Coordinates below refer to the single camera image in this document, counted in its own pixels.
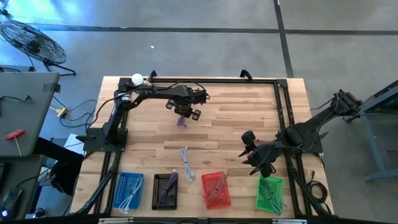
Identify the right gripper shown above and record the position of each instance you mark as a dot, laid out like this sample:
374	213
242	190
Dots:
264	152

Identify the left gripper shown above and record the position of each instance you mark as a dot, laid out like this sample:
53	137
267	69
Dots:
189	98

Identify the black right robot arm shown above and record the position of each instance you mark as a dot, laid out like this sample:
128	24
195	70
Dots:
311	127

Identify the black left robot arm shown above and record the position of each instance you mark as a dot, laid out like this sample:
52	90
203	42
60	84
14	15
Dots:
118	115

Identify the green plastic basket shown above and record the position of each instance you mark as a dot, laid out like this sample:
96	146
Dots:
259	202

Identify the white bulb lamp brass base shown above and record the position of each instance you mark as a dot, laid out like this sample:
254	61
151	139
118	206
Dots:
137	79

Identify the red plastic basket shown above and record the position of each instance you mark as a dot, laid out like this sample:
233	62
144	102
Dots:
206	199

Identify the black plastic basket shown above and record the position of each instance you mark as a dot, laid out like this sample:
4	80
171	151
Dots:
172	199

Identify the blue plastic basket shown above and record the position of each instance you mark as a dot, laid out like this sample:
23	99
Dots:
119	186

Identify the yellow power plug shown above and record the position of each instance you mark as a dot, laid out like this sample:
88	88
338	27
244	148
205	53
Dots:
61	112

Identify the grey tape strip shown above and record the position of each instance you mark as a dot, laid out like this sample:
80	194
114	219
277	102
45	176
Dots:
51	88

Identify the black chair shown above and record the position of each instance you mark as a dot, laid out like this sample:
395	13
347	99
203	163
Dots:
65	174

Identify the grey side table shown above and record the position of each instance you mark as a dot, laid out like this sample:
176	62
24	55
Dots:
25	115

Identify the black floor fan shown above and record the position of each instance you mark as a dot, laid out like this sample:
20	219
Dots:
32	43

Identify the black computer mouse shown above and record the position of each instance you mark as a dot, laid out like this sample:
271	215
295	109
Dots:
11	199

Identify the black aluminium table frame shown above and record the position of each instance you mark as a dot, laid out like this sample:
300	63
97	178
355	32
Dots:
233	80

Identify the blue-grey metal table frame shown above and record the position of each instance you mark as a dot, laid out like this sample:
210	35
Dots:
371	146

